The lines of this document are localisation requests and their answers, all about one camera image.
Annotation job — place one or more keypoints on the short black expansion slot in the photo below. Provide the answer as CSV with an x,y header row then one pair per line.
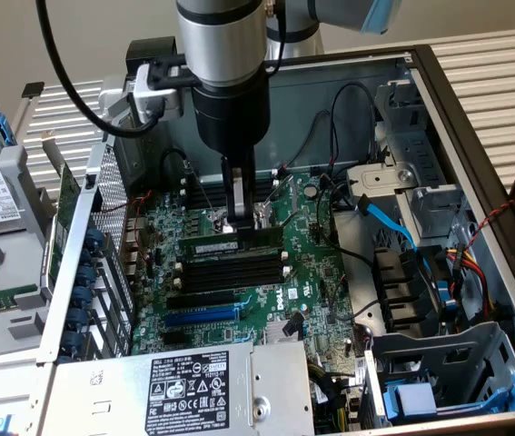
x,y
174,336

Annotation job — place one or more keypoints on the CPU socket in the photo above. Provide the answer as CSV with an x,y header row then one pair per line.
x,y
217,221

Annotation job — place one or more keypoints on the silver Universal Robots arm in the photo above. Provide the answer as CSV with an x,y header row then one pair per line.
x,y
220,45

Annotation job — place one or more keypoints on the silver coin battery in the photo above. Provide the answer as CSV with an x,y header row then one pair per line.
x,y
313,191

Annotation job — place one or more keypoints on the silver chipset heatsink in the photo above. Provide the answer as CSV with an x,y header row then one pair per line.
x,y
273,331

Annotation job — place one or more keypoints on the green graphics card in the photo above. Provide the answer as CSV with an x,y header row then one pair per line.
x,y
70,191

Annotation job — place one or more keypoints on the silver disk bay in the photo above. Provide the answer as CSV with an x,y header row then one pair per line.
x,y
402,150

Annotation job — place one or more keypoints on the grey parts rack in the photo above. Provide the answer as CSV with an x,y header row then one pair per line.
x,y
21,254

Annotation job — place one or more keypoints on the blue disk tray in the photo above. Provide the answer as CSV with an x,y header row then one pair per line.
x,y
411,395

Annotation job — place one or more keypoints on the black plastic fan shroud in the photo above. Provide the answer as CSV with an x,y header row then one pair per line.
x,y
398,281

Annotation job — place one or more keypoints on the silver power supply unit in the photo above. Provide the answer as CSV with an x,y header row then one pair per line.
x,y
102,399

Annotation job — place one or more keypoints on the RAM slot white latches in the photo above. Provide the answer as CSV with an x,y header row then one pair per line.
x,y
207,195
230,260
207,184
230,277

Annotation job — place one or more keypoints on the thin metal locking lever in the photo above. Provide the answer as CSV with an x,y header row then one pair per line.
x,y
293,219
202,193

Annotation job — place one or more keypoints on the blue expansion slot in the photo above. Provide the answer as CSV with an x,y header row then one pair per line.
x,y
202,315

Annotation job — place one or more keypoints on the metal socket cover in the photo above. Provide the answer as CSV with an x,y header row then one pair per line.
x,y
284,188

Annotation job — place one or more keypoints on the small black clip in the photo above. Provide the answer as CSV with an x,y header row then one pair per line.
x,y
33,89

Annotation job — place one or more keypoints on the silver metal corner bracket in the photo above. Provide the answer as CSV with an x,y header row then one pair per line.
x,y
111,97

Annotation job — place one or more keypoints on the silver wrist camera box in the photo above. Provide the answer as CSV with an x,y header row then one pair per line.
x,y
157,97

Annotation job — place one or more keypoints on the green RAM stick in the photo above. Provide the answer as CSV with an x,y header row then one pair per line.
x,y
211,247
7,297

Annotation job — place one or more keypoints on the open black PC case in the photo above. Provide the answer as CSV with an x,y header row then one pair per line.
x,y
311,91

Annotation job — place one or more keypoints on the green Dell motherboard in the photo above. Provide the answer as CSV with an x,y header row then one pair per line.
x,y
311,272

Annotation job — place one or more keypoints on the blue card retention knob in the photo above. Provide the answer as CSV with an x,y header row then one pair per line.
x,y
72,343
83,296
77,319
86,257
87,276
96,238

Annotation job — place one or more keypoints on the long black expansion slot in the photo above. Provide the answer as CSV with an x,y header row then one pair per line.
x,y
202,300

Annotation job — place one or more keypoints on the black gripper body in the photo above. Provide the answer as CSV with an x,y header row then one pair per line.
x,y
232,113

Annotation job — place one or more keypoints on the grey disk bay cage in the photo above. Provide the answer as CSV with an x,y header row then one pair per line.
x,y
466,345

